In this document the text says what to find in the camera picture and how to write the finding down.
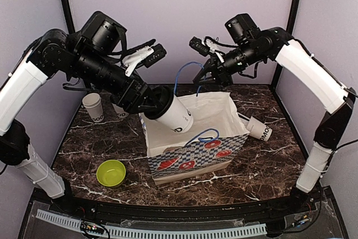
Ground patterned paper takeout bag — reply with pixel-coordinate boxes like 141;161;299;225
139;91;249;185

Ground stack of white paper cups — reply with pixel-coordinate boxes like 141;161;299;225
82;93;104;123

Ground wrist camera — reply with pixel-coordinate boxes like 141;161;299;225
81;11;127;55
224;13;261;45

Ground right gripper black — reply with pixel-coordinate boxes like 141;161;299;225
193;41;264;87

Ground black front rail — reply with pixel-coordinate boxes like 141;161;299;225
30;187;333;227

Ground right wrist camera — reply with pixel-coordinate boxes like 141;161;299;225
224;13;261;45

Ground left black corner post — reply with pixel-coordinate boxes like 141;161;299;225
61;0;75;34

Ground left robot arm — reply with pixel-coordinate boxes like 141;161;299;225
1;24;167;214

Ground green bowl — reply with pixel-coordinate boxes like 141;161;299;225
96;160;126;188

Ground right black corner post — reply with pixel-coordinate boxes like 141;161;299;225
270;0;300;92

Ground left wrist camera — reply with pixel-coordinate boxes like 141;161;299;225
81;11;127;55

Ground white paper coffee cup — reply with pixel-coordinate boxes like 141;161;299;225
112;104;129;119

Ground white cup holding straws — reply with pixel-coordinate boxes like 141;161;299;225
246;116;272;142

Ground white slotted cable duct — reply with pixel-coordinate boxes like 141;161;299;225
35;209;267;238

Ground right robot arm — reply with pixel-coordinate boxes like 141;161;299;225
189;27;356;213

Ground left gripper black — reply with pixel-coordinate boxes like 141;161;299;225
69;45;163;114

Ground black corner post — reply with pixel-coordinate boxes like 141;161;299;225
61;0;75;34
270;0;300;92

